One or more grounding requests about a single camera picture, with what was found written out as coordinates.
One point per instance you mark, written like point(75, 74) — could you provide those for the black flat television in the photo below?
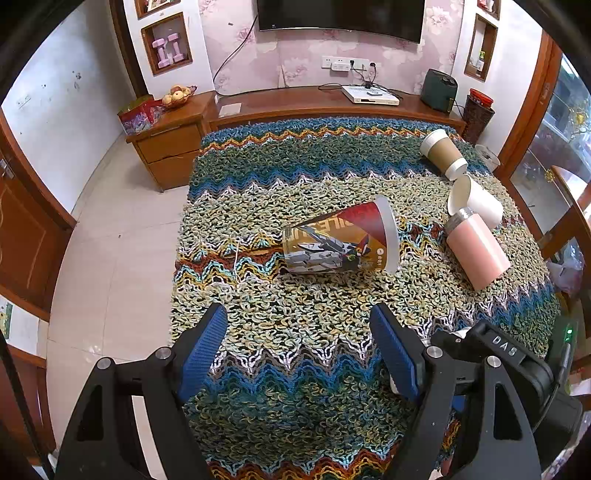
point(341, 18)

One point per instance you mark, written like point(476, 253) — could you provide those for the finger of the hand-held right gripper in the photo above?
point(501, 346)

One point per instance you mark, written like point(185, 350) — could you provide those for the dark wicker basket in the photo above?
point(478, 117)

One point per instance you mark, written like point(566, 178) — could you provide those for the glass-fronted wooden cabinet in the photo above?
point(545, 138)

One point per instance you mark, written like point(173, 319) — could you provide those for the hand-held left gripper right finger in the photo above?
point(395, 350)

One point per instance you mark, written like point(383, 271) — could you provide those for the wooden drawer cabinet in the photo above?
point(171, 147)

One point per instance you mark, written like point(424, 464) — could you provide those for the brown sleeved paper cup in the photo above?
point(445, 152)

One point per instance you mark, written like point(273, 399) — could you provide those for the pink insulated cup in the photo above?
point(475, 254)

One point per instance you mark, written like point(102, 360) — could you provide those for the dark green speaker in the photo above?
point(437, 91)

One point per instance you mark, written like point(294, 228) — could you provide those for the bowl of fruit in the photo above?
point(178, 96)

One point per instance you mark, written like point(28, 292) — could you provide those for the long wooden television cabinet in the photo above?
point(295, 99)

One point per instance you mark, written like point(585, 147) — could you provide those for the white paper sheet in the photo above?
point(229, 109)

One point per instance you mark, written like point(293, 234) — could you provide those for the white paper cup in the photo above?
point(480, 203)

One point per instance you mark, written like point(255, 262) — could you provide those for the pale plastic bag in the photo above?
point(568, 274)

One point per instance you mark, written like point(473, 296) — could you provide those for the red printed box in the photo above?
point(138, 115)

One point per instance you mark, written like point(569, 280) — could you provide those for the white set-top box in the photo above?
point(369, 94)

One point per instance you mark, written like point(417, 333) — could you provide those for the multicoloured knitted blanket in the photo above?
point(300, 323)

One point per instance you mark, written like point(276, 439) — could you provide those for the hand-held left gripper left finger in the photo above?
point(203, 350)

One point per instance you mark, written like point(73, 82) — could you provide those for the wooden door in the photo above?
point(27, 240)

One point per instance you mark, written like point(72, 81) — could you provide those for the pink dumbbell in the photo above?
point(175, 47)
point(160, 54)

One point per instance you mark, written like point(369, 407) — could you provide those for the white power strip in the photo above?
point(346, 63)

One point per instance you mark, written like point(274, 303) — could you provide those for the printed paper cup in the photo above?
point(332, 240)

